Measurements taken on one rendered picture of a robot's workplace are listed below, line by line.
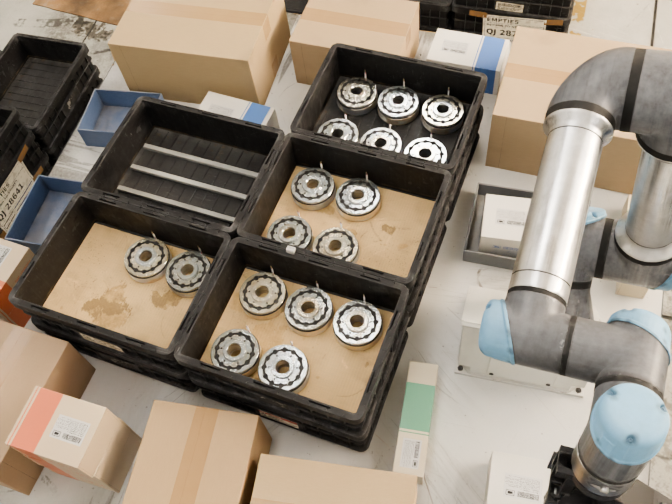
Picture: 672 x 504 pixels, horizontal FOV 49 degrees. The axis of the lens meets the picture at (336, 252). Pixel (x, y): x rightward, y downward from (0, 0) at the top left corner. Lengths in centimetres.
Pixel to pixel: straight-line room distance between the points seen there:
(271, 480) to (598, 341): 75
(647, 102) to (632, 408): 43
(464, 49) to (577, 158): 110
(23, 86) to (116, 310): 141
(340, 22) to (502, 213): 70
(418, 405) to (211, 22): 115
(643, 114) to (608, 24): 232
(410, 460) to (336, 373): 23
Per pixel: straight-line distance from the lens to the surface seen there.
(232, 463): 147
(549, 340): 92
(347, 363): 153
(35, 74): 296
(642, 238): 136
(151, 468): 151
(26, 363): 170
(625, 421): 85
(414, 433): 155
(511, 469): 152
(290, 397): 141
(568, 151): 103
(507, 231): 173
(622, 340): 92
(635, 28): 341
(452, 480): 159
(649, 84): 109
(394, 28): 205
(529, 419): 164
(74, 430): 152
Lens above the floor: 225
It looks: 59 degrees down
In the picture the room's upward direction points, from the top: 10 degrees counter-clockwise
